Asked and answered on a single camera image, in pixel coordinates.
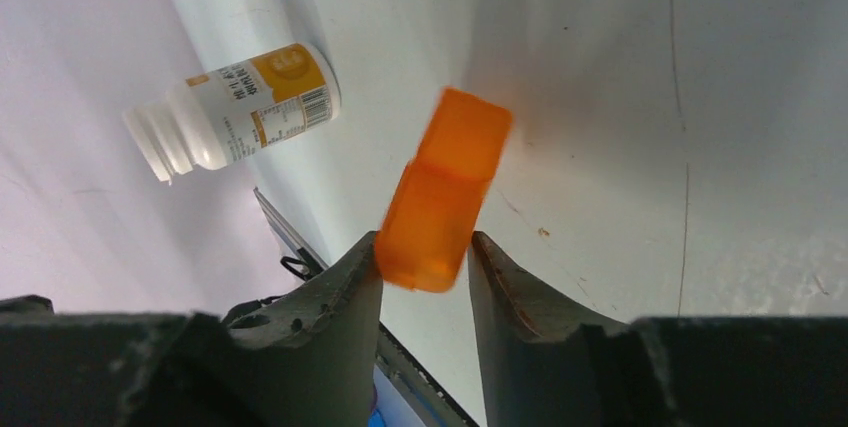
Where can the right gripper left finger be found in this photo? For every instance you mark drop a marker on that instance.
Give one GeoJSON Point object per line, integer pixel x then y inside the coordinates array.
{"type": "Point", "coordinates": [303, 359]}

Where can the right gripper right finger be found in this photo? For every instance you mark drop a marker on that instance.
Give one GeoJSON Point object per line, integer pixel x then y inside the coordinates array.
{"type": "Point", "coordinates": [547, 360]}

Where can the orange pill organizer box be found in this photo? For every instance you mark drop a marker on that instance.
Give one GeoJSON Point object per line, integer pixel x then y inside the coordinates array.
{"type": "Point", "coordinates": [432, 215]}

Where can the white pill bottle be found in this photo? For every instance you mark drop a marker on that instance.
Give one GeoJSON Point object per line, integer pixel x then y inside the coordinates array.
{"type": "Point", "coordinates": [217, 118]}

